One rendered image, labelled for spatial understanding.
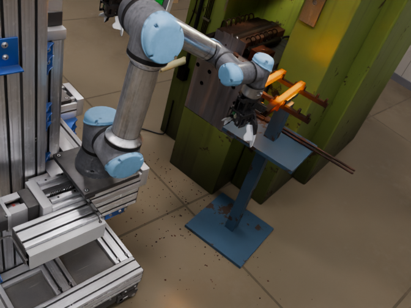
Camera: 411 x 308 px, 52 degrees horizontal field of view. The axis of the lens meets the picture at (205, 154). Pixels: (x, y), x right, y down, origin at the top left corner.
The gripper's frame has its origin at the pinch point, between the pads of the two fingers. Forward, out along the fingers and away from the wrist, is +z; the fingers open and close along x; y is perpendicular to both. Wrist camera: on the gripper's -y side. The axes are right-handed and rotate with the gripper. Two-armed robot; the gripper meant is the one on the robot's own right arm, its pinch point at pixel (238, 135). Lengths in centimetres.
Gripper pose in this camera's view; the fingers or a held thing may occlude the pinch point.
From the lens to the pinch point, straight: 167.2
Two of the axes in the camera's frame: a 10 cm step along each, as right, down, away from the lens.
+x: 6.4, 6.0, -4.7
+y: -7.2, 2.8, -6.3
